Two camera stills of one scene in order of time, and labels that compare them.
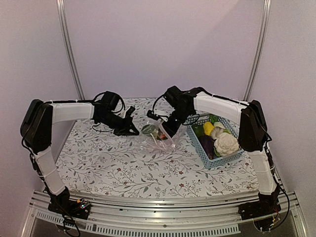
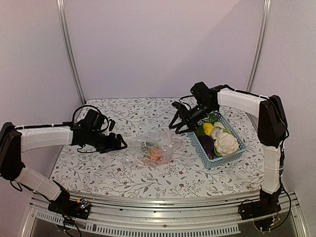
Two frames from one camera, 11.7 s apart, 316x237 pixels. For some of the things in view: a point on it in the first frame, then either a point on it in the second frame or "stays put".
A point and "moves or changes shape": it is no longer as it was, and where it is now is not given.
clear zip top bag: (152, 134) moves or changes shape
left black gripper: (127, 122) → (111, 145)
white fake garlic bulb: (216, 131) stays put
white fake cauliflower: (226, 144) stays put
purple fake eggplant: (208, 142) stays put
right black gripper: (170, 125) → (186, 118)
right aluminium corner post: (266, 13) stays put
